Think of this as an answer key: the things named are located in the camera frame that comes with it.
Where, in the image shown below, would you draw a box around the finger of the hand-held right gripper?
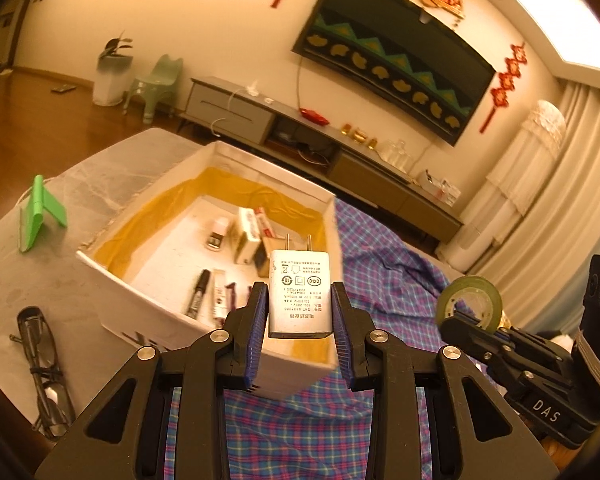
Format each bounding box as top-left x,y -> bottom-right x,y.
440,310 -> 600,449
495,327 -> 583,377

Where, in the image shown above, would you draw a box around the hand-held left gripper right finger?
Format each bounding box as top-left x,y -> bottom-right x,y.
331,281 -> 561,480

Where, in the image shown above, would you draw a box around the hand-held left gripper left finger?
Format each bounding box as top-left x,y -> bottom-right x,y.
34,281 -> 270,480

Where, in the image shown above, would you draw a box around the pink binder clip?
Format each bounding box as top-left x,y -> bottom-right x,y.
224,282 -> 239,325

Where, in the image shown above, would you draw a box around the clear glue tube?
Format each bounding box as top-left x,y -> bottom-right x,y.
211,269 -> 229,322

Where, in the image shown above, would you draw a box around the white charger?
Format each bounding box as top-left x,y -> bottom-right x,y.
267,234 -> 334,340

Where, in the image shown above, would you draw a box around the black marker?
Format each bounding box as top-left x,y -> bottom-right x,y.
184,270 -> 212,317

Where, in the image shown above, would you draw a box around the white and gold carton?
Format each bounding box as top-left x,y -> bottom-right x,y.
232,208 -> 261,266

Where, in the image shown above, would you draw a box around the red white card packet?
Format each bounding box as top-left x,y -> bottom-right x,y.
255,207 -> 281,239

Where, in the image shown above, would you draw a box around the white cardboard box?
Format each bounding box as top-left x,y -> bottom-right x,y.
76,141 -> 342,402

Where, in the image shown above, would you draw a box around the blue plaid shirt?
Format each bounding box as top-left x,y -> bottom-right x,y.
162,200 -> 547,480

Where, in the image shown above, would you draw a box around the white standing air conditioner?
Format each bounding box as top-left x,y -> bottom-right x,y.
435,100 -> 566,274

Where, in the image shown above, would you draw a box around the beige curtain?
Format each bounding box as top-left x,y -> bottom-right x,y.
472,75 -> 600,292

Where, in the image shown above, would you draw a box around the white desk organizer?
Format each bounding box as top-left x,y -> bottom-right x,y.
420,170 -> 462,207

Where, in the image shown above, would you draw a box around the white lace cover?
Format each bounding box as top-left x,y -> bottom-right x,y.
485,100 -> 566,222

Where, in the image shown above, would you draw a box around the clear glass cup set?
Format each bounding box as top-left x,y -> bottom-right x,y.
379,139 -> 414,174

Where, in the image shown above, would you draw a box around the black glasses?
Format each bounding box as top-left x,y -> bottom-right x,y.
9,306 -> 77,440

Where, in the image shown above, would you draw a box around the grey television cabinet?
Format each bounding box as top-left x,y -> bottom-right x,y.
177,76 -> 465,256

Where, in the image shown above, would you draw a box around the green phone stand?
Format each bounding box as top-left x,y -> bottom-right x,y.
19,175 -> 69,254

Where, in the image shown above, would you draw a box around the green child chair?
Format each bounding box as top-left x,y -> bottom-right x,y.
124,54 -> 185,124

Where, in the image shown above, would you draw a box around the white trash bin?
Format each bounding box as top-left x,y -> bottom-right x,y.
92,55 -> 133,107

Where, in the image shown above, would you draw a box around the dark leafy plant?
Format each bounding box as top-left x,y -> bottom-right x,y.
99,31 -> 134,61

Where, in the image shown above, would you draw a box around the white cable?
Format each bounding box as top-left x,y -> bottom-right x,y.
212,85 -> 251,136

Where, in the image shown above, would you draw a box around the black television cable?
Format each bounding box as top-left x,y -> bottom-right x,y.
294,57 -> 311,111

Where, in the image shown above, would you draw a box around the wall television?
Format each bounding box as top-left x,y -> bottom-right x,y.
291,0 -> 496,147

